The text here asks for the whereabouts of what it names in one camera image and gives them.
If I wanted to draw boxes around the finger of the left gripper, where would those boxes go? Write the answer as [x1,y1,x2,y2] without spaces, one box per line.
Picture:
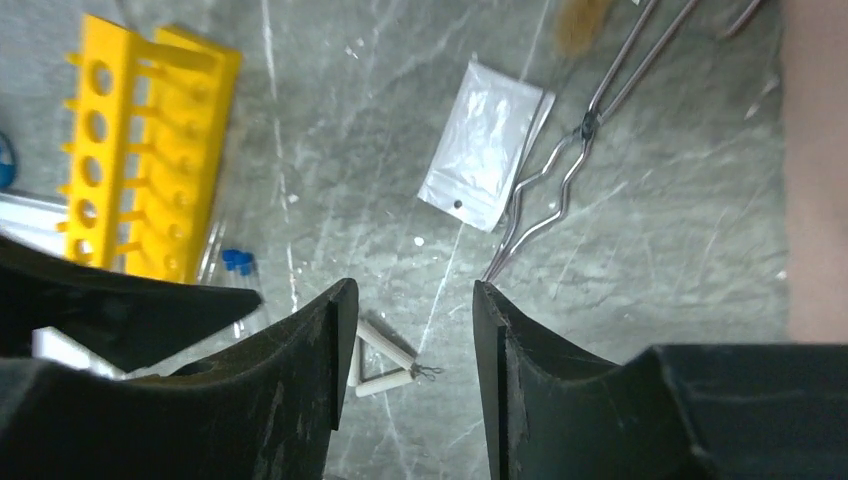
[1,237,262,371]

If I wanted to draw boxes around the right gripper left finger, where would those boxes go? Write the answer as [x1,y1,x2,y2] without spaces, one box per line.
[1,278,359,479]

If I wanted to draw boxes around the blue white tape roll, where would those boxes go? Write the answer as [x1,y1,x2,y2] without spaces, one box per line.
[0,132,18,189]

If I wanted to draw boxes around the tan test tube brush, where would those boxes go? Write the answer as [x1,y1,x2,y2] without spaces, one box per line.
[554,0,613,58]

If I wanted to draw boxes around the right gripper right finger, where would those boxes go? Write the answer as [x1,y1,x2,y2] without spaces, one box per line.
[473,282,847,479]

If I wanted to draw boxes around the clear plastic bag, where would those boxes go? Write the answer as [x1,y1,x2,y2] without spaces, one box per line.
[417,61,556,232]

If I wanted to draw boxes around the yellow test tube rack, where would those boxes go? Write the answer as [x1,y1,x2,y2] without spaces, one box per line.
[57,14,242,284]

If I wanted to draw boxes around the white plastic lid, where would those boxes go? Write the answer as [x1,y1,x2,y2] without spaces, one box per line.
[0,190,127,380]

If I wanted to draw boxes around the blue capped test tubes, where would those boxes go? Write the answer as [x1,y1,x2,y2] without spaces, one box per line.
[198,225,273,342]

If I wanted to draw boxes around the white clay triangle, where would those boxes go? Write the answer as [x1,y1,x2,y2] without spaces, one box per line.
[347,320,444,398]

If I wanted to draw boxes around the pink plastic bin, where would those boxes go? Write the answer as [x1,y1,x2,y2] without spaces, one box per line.
[781,0,847,343]

